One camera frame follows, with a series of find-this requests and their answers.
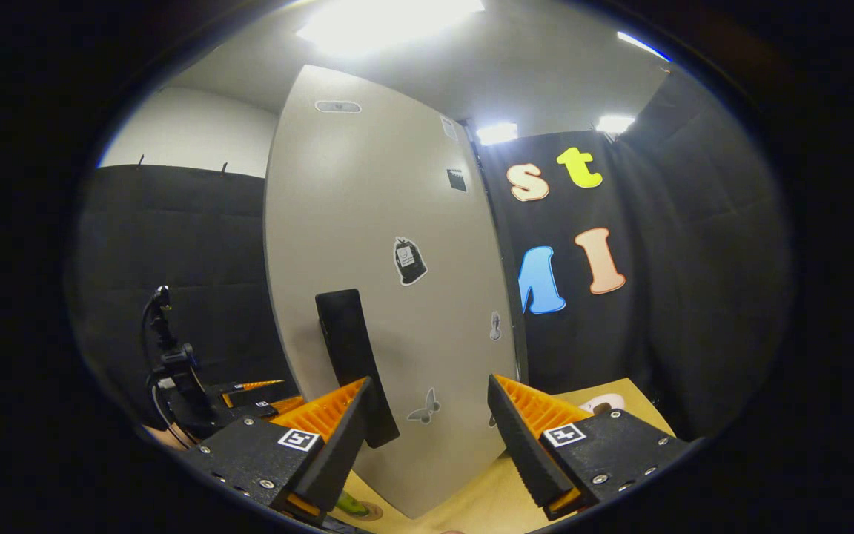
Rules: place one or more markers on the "brown round coaster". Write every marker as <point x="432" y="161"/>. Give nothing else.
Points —
<point x="375" y="510"/>

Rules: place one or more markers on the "white printed flat pad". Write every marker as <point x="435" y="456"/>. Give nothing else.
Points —
<point x="605" y="403"/>

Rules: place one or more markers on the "beige cabinet door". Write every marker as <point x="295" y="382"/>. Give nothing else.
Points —
<point x="360" y="208"/>

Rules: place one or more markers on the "clear bottle with green label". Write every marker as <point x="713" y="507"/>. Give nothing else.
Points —
<point x="349" y="506"/>

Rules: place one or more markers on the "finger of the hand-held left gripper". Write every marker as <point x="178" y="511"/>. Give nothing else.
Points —
<point x="258" y="409"/>
<point x="238" y="397"/>

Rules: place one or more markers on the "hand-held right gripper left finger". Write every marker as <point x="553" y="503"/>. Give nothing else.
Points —
<point x="338" y="452"/>

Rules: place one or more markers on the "dark grey cabinet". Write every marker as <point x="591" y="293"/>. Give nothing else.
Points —
<point x="520" y="348"/>

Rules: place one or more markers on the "small ceiling light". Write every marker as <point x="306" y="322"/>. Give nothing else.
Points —
<point x="614" y="123"/>
<point x="496" y="133"/>

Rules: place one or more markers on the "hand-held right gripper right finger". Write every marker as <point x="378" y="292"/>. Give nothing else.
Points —
<point x="520" y="445"/>

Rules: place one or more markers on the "black backdrop cloth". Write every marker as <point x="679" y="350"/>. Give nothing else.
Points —
<point x="694" y="259"/>

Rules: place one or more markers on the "long ceiling light strip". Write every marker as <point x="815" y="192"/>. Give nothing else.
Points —
<point x="642" y="44"/>

